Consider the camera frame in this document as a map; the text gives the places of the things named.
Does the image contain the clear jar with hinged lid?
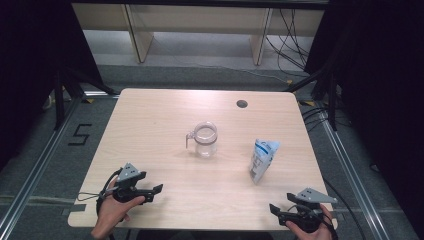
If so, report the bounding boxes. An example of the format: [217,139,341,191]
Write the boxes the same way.
[185,121,219,159]

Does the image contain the long black floor cable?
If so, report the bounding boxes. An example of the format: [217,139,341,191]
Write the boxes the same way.
[322,178,368,240]

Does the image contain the light wooden shelf unit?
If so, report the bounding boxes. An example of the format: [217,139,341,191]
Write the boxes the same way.
[71,3,326,66]

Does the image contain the dark curtain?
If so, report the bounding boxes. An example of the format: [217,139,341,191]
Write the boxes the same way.
[0,0,104,168]
[304,0,424,234]

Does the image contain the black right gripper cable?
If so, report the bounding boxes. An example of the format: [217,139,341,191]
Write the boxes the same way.
[319,208,338,240]

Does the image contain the black floor cables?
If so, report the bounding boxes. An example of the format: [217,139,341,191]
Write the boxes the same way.
[301,105,351,133]

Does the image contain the thin grey wire loop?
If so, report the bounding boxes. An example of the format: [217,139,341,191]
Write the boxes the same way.
[77,191,103,202]

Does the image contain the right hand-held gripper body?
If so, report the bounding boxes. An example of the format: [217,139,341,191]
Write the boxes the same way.
[278,187,338,234]

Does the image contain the person's left hand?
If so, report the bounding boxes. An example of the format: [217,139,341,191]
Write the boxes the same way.
[94,179,146,231]

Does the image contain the white and blue milk pouch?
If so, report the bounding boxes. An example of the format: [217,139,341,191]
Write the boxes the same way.
[248,138,281,185]

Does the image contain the black metal stand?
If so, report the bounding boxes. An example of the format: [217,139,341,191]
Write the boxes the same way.
[53,66,119,131]
[283,64,338,132]

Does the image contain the grey tape strip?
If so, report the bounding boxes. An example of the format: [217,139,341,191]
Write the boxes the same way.
[61,203,87,216]

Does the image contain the person's right hand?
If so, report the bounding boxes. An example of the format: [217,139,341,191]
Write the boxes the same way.
[285,203,334,240]

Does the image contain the black left gripper strap cable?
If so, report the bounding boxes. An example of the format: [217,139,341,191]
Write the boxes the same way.
[95,168,123,214]

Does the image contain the bundle of black cables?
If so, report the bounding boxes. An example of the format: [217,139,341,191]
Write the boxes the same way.
[264,8,313,73]

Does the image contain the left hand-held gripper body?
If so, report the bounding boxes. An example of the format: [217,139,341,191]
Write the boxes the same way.
[113,162,146,204]

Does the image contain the aluminium floor rail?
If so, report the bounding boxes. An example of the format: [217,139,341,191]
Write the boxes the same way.
[0,96,83,236]
[319,109,383,240]

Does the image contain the person's dark lap clothing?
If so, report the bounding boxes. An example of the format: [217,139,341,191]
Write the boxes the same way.
[134,230,274,240]

